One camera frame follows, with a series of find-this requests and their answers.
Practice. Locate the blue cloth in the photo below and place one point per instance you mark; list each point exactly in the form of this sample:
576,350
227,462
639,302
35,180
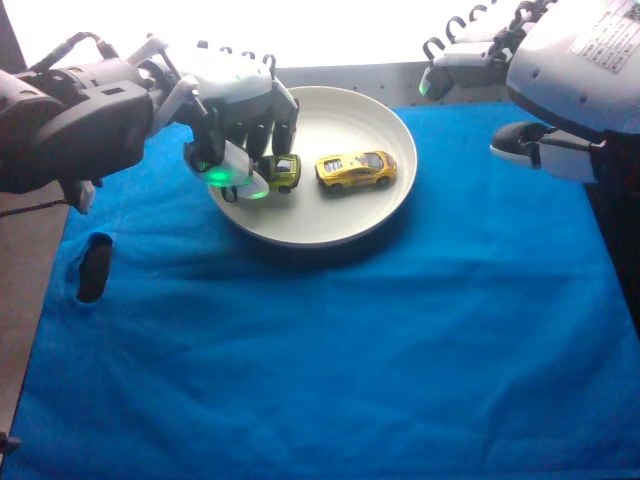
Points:
320,350

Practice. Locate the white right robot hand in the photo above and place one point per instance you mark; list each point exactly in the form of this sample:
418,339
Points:
575,65

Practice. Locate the green toy car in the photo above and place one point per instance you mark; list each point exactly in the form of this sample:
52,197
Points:
284,172

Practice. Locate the yellow toy car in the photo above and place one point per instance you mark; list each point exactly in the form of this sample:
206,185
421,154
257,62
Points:
357,171

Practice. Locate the white round plate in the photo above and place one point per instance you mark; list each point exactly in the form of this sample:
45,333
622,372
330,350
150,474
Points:
340,125

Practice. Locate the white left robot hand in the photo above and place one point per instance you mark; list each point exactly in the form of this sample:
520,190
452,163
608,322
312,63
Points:
235,75

